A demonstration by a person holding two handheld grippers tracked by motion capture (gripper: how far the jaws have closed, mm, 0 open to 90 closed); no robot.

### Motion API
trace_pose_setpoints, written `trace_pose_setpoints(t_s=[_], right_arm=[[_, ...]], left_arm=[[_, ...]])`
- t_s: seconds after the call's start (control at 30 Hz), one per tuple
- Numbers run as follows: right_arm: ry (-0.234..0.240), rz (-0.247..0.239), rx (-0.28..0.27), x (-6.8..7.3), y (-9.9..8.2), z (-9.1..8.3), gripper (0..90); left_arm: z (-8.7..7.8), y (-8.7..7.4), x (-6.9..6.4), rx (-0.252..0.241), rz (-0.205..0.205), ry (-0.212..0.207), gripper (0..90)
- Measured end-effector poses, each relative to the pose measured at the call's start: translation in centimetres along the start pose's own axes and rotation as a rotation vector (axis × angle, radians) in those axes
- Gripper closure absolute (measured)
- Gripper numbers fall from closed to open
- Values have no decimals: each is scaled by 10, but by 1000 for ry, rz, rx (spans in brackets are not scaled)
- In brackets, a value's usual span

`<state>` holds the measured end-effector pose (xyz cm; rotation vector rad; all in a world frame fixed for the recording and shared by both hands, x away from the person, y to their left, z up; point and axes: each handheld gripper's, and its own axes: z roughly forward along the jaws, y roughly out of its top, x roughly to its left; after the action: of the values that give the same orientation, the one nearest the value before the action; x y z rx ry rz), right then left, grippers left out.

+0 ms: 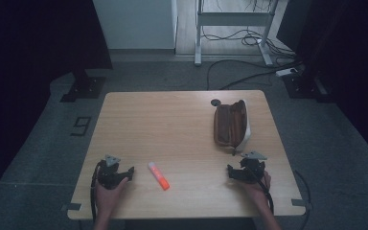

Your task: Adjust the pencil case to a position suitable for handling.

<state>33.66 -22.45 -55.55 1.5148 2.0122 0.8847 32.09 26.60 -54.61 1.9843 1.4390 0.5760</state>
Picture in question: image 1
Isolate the black thin floor cable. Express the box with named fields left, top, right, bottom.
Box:
left=294, top=170, right=314, bottom=230

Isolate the person's left hand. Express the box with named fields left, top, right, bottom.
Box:
left=94, top=176, right=129, bottom=219

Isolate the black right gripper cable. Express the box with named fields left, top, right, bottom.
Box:
left=248, top=166, right=275, bottom=216

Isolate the orange highlighter pen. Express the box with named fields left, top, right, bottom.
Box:
left=147, top=161, right=172, bottom=192

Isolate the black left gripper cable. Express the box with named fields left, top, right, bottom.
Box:
left=89, top=160, right=104, bottom=222

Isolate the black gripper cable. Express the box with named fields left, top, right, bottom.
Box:
left=248, top=166, right=275, bottom=216
left=89, top=160, right=104, bottom=222

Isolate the black floor cables bundle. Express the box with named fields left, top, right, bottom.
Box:
left=201, top=26, right=305, bottom=91

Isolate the brown pencil case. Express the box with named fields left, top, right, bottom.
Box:
left=212, top=99, right=253, bottom=157

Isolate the grey tape piece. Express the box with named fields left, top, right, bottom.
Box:
left=290, top=198, right=307, bottom=208
left=65, top=202, right=82, bottom=212

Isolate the dark curtain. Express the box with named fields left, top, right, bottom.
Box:
left=0, top=0, right=113, bottom=212
left=276, top=0, right=368, bottom=167

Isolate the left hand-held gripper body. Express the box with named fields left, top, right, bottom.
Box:
left=96, top=154, right=125, bottom=190

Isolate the white power strip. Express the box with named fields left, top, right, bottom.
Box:
left=274, top=67, right=302, bottom=78

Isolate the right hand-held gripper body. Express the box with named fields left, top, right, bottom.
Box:
left=239, top=150, right=268, bottom=185

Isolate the person's right hand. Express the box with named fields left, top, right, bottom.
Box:
left=240, top=170, right=272, bottom=209

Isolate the white metal desk frame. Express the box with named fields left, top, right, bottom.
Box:
left=194, top=0, right=280, bottom=68

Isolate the black stand base plate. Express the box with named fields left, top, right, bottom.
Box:
left=59, top=76, right=107, bottom=104
left=282, top=72, right=334, bottom=104

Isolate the white cabinet panel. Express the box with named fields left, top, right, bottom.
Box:
left=92, top=0, right=179, bottom=51

